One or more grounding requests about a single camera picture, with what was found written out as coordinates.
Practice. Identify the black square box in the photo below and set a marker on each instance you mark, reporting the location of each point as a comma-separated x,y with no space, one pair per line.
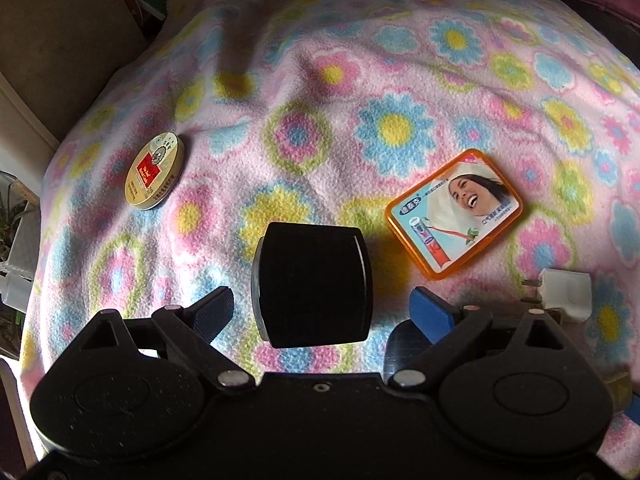
311,285

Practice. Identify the oval yellow tin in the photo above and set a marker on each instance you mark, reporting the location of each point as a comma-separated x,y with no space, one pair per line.
155,171

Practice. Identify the orange toothpaste tin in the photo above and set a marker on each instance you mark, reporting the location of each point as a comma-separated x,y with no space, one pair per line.
447,219

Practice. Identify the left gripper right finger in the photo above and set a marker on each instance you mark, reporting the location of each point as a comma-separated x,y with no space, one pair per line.
458,335

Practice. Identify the floral fleece blanket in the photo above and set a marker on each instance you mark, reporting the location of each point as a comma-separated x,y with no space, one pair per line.
323,112

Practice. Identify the dark blue glasses case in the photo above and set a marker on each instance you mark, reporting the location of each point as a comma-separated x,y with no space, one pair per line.
405,343

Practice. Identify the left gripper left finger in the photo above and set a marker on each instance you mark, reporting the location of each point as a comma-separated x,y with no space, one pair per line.
189,333

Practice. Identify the white usb charger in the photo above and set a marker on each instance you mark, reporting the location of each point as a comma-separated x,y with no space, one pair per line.
566,292

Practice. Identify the white squeeze bottle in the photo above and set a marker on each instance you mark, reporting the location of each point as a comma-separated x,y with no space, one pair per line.
16,283

